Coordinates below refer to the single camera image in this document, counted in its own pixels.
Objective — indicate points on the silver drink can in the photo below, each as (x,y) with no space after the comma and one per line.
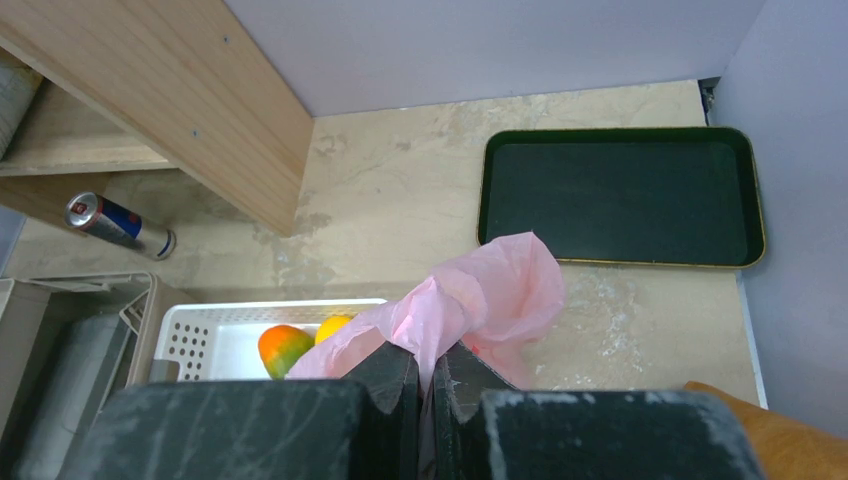
(95,215)

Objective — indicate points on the beige toolbox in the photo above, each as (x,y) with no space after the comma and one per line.
(33,311)

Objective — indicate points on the orange green mango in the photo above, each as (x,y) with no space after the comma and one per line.
(280,347)

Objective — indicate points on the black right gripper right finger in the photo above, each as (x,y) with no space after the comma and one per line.
(583,430)

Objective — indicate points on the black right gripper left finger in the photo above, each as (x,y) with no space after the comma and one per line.
(265,424)

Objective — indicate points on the pink plastic grocery bag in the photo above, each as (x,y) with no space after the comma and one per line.
(426,384)

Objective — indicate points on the brown Trader Joe's bag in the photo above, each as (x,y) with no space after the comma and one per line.
(786,448)

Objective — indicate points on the white perforated basket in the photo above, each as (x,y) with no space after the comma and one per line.
(219,342)

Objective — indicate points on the yellow lemon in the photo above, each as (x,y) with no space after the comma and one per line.
(329,327)

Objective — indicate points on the black tray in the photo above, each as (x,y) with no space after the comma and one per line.
(665,196)

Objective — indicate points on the wooden shelf unit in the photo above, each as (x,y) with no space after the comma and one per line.
(187,80)

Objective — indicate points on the grey plastic case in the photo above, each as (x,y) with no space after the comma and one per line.
(69,392)

